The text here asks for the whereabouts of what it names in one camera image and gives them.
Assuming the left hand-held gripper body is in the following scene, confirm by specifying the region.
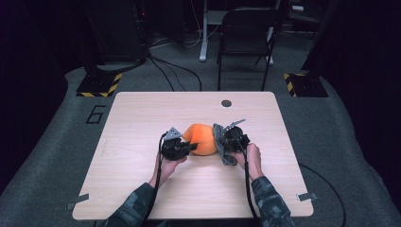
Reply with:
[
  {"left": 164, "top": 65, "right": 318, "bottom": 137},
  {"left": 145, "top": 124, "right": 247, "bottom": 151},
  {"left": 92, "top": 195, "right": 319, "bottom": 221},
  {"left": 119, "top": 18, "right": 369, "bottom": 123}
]
[{"left": 160, "top": 127, "right": 190, "bottom": 161}]

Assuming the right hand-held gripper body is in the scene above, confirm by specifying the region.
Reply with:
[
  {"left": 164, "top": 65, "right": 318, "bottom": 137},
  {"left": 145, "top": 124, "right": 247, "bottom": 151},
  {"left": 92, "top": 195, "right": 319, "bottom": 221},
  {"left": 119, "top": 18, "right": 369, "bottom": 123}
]
[{"left": 222, "top": 118, "right": 251, "bottom": 153}]

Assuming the orange plush toy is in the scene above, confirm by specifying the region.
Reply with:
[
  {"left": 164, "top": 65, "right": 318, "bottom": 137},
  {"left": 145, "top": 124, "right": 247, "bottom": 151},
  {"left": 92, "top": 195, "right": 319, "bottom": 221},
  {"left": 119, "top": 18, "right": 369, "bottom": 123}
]
[{"left": 183, "top": 123, "right": 218, "bottom": 156}]

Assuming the grey towel cloth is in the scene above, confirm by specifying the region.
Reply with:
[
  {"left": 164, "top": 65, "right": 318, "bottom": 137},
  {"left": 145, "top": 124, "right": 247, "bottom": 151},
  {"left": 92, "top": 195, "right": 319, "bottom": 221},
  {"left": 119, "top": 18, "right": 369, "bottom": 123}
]
[{"left": 212, "top": 123, "right": 238, "bottom": 166}]

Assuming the person's left hand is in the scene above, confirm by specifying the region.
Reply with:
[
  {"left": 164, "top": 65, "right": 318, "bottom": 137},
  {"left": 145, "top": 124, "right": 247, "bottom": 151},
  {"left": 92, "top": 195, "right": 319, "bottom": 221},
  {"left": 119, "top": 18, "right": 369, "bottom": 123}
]
[{"left": 148, "top": 151, "right": 188, "bottom": 189}]

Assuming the person's right hand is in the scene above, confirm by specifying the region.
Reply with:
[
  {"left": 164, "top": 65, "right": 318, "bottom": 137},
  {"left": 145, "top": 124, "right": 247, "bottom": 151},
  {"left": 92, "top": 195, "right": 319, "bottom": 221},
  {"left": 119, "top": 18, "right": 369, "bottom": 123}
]
[{"left": 234, "top": 142, "right": 265, "bottom": 182}]

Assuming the black stand base striped edge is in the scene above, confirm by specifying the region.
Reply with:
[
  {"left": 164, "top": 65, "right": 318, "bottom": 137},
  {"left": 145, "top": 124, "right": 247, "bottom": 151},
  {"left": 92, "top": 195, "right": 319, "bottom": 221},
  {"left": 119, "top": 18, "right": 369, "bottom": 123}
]
[
  {"left": 283, "top": 72, "right": 329, "bottom": 98},
  {"left": 76, "top": 72, "right": 123, "bottom": 98}
]

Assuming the black folding chair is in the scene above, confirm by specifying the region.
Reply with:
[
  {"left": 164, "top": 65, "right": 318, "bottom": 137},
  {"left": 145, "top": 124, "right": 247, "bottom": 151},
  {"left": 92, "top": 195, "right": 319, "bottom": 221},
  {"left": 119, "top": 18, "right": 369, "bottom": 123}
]
[{"left": 217, "top": 7, "right": 283, "bottom": 93}]

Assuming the dark equipment cabinet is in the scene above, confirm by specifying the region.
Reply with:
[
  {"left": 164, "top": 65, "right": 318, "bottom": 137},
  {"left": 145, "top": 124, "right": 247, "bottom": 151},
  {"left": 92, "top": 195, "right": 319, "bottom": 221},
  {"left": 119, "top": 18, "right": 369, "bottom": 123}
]
[{"left": 79, "top": 0, "right": 149, "bottom": 64}]

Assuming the dark curtain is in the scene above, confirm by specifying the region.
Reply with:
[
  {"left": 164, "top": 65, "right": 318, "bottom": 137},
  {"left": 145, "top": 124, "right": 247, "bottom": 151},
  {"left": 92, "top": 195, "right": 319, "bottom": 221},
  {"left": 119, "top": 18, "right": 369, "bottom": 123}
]
[
  {"left": 0, "top": 0, "right": 86, "bottom": 197},
  {"left": 301, "top": 0, "right": 401, "bottom": 209}
]

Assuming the right hand-held gripper black cable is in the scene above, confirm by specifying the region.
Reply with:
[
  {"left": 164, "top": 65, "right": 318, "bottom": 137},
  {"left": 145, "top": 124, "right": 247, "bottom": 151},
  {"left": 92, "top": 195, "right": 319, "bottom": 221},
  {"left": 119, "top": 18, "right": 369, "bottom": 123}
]
[{"left": 237, "top": 138, "right": 261, "bottom": 227}]

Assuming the hand-held gripper black cable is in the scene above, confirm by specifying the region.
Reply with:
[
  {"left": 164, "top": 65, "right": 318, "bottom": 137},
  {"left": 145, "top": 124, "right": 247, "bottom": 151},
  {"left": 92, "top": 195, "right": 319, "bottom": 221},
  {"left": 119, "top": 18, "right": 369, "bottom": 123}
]
[
  {"left": 141, "top": 132, "right": 168, "bottom": 227},
  {"left": 237, "top": 138, "right": 261, "bottom": 227}
]

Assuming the left hand-held gripper black cable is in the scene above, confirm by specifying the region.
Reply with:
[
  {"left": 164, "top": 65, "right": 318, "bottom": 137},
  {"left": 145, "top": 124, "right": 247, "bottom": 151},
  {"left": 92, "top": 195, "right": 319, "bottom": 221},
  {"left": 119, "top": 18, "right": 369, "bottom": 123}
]
[{"left": 141, "top": 132, "right": 168, "bottom": 227}]

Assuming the black floor cable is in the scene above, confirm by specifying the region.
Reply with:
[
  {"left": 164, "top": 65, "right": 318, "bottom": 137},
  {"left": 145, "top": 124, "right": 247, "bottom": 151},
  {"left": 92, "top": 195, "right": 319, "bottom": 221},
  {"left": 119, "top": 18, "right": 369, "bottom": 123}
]
[
  {"left": 148, "top": 56, "right": 176, "bottom": 93},
  {"left": 298, "top": 163, "right": 348, "bottom": 227},
  {"left": 148, "top": 55, "right": 203, "bottom": 93}
]

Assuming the white desk frame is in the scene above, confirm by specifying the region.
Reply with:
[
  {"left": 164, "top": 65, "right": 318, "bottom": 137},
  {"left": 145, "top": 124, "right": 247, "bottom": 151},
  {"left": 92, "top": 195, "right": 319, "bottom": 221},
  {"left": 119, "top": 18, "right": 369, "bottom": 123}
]
[{"left": 199, "top": 0, "right": 282, "bottom": 66}]

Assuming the white cable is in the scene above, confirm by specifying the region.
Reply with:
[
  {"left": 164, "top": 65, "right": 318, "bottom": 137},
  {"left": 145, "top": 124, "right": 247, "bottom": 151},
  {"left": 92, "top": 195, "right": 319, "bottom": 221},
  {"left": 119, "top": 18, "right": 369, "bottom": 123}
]
[{"left": 183, "top": 0, "right": 202, "bottom": 49}]

